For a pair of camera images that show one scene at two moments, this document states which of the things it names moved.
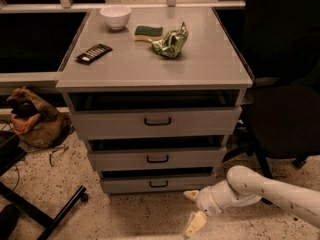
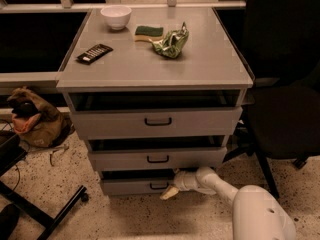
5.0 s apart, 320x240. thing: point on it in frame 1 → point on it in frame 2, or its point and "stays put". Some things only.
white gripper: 207,201 → 180,181
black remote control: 93,54 stays put
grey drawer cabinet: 156,93 stays put
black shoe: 8,219 stays put
